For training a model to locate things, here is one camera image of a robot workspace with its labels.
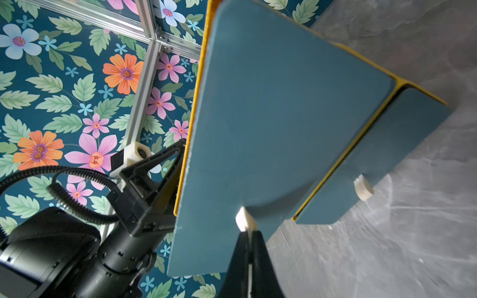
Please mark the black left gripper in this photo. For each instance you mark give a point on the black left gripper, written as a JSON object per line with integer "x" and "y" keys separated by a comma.
{"x": 145, "y": 206}

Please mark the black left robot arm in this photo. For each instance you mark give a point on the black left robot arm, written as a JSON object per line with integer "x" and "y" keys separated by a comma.
{"x": 70, "y": 251}

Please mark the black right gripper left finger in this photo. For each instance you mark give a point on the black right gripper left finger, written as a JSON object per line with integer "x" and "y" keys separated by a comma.
{"x": 236, "y": 282}

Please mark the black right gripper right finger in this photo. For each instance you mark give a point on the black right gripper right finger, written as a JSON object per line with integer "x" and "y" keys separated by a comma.
{"x": 264, "y": 282}

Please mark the teal drawer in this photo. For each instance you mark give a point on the teal drawer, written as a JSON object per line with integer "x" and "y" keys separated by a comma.
{"x": 277, "y": 107}
{"x": 404, "y": 124}

